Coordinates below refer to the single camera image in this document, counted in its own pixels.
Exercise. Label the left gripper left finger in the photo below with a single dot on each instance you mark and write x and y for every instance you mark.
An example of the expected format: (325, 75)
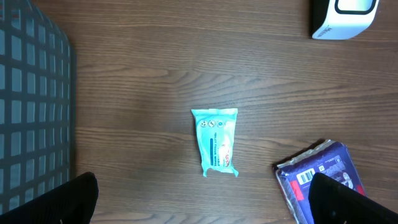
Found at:
(72, 202)

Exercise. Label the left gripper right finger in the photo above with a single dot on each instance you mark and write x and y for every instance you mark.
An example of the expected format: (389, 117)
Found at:
(332, 202)

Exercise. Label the red purple pad pack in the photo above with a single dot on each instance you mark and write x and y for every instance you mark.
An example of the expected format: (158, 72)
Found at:
(294, 176)

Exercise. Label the teal wipes packet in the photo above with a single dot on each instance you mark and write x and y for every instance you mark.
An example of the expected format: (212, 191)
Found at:
(215, 129)

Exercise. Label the white barcode scanner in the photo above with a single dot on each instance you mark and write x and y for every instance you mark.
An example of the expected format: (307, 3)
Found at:
(341, 19)

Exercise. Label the grey plastic basket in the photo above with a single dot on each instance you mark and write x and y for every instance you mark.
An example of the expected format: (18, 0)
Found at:
(37, 93)

